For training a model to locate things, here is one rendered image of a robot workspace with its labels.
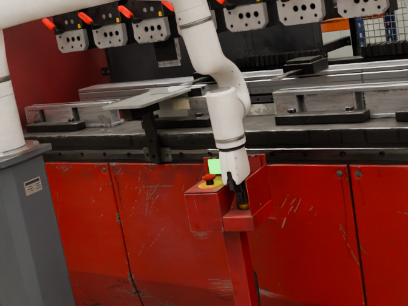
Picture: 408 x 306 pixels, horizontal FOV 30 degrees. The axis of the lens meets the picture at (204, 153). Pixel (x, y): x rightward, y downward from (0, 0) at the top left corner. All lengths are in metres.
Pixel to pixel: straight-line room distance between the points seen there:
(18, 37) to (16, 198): 1.45
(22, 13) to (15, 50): 1.36
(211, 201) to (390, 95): 0.60
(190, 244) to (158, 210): 0.17
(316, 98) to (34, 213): 0.92
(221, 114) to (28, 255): 0.62
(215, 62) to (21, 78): 1.47
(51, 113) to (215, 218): 1.21
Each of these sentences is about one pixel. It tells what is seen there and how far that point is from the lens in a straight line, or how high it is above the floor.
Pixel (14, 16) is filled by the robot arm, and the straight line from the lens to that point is 1.97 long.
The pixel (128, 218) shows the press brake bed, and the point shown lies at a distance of 2.83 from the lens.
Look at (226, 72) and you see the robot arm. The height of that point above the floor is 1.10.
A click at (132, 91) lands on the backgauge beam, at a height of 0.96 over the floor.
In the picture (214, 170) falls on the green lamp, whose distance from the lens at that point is 2.27.
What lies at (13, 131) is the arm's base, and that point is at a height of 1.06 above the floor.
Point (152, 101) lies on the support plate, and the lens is 2.50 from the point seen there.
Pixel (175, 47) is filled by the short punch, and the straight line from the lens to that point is 2.66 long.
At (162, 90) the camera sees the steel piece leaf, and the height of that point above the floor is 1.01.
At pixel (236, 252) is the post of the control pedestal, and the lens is 2.22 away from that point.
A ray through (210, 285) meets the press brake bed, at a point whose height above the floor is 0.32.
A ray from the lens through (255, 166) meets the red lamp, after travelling 2.21.
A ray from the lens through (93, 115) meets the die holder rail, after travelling 2.98.
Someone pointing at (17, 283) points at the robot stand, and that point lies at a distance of 2.08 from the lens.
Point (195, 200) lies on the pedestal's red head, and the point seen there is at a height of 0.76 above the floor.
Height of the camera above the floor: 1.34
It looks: 12 degrees down
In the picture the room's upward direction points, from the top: 10 degrees counter-clockwise
